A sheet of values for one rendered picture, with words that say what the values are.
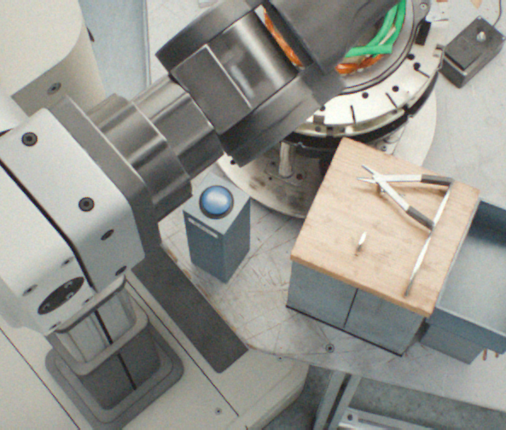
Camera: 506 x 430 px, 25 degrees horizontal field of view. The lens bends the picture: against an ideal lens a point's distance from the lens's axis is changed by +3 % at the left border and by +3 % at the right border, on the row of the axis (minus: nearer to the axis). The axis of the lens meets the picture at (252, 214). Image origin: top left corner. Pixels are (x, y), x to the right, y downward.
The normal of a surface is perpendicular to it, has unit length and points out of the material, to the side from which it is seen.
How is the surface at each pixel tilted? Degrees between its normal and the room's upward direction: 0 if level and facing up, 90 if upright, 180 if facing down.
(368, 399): 0
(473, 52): 0
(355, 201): 0
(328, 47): 23
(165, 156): 34
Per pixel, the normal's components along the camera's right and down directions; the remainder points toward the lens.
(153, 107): -0.15, -0.49
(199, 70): 0.24, -0.05
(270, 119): 0.00, 0.12
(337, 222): 0.00, -0.33
